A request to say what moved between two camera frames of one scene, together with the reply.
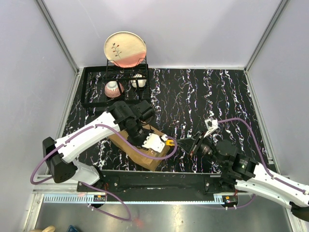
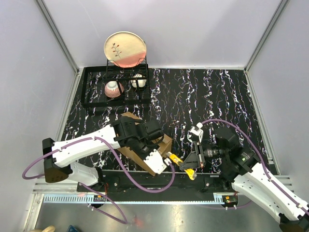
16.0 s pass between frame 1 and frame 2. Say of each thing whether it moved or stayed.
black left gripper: moved
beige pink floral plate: stayed
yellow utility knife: moved
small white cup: stayed
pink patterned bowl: stayed
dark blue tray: stayed
